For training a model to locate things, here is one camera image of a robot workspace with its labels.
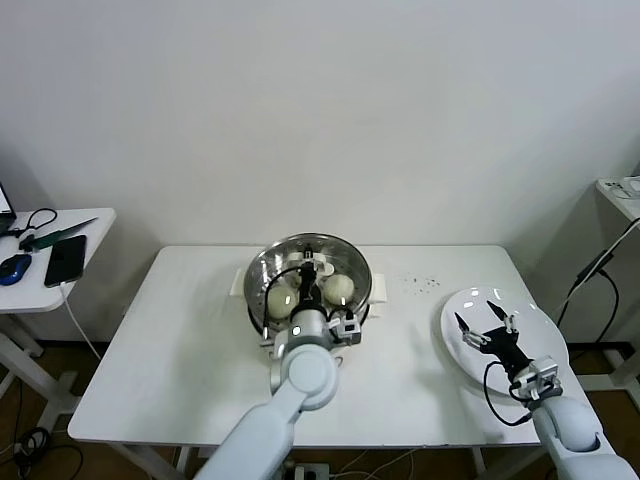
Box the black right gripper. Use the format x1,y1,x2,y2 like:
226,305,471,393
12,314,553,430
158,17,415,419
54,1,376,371
453,300,533,379

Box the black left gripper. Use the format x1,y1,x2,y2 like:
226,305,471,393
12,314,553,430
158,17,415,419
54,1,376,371
298,244,323,309

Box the glass lid with cream handle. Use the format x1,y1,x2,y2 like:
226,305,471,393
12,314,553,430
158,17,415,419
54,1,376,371
244,231,374,335

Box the white steamed baozi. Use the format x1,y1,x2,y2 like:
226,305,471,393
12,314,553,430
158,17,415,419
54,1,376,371
324,275,357,306
267,287,301,322

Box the stainless steel steamer basket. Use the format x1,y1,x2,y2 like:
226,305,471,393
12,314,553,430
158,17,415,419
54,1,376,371
232,231,390,341

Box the white round plate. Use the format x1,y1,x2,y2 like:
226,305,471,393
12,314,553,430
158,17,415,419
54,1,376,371
439,286,570,399

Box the cream electric cooking pot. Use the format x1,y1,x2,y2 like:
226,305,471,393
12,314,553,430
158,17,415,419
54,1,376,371
247,297,387,371

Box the white shelf table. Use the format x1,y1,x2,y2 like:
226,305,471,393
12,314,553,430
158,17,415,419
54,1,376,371
574,177,640,396

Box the white work table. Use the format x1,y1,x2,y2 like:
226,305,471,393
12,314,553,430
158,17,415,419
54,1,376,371
67,244,604,480

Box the white power strip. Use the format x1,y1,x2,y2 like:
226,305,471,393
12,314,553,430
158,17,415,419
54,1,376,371
599,179,632,199

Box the grey floor power strip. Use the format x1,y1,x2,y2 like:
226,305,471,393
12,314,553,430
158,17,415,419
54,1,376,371
287,462,331,480

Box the black smartphone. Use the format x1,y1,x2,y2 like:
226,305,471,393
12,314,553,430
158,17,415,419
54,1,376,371
44,234,89,288

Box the dark green flat blade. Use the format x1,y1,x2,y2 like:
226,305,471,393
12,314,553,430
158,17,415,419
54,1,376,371
19,217,101,252

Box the white side table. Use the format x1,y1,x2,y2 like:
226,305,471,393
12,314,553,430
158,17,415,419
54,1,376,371
0,207,119,426

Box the blue computer mouse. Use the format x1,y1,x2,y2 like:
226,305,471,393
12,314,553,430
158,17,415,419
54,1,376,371
0,252,34,287

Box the open laptop screen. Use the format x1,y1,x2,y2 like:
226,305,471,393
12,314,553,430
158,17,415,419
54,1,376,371
0,177,19,236

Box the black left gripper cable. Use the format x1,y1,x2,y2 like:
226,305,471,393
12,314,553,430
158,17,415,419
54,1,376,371
261,269,302,347

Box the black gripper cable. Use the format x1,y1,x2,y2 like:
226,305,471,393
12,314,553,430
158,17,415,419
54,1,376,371
261,269,302,347
482,361,534,427

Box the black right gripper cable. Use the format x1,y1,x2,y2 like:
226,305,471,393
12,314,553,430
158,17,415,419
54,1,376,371
482,361,534,427

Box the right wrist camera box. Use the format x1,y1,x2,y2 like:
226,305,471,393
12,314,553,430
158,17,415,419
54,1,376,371
509,355,563,402

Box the white cable with black adapter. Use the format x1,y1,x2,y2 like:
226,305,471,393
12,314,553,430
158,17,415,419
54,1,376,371
563,217,640,307

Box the black hanging cable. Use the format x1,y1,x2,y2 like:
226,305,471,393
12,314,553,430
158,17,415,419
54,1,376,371
555,247,621,347

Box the white floor cable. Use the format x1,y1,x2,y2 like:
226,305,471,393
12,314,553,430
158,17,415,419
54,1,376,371
339,446,417,480

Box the white charging cable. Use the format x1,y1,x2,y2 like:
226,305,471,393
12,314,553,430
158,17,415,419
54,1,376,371
58,279,104,362

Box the black looped cable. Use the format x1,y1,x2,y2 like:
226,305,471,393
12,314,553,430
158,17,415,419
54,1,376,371
7,207,59,239

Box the black floor cables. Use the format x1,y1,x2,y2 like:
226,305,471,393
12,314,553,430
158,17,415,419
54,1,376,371
0,369,85,480

